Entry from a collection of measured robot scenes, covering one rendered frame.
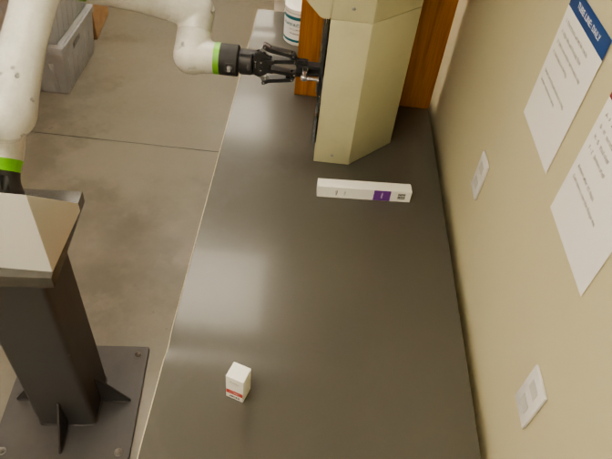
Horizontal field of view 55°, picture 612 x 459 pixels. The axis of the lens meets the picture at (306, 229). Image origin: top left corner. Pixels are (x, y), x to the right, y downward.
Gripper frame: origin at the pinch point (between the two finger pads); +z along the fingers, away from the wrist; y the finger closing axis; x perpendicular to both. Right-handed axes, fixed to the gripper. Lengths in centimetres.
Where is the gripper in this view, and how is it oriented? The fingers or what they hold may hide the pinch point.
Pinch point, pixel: (308, 68)
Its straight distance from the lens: 179.7
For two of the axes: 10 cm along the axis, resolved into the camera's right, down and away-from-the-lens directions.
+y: 0.9, -7.0, -7.1
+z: 9.9, 1.0, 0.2
